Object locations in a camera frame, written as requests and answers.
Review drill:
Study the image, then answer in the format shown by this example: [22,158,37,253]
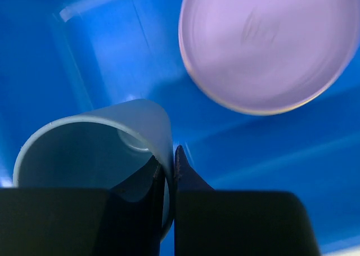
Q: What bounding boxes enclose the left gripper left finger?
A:
[1,157,165,255]

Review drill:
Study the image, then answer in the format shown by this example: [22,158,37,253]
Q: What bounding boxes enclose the purple plastic plate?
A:
[178,0,359,115]

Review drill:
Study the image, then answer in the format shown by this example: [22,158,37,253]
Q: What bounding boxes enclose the blue plastic cup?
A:
[13,99,174,238]

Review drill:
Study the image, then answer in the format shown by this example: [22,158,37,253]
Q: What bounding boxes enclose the blue plastic bin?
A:
[1,0,359,254]

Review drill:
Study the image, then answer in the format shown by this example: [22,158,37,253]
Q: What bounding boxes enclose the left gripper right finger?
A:
[174,146,321,255]

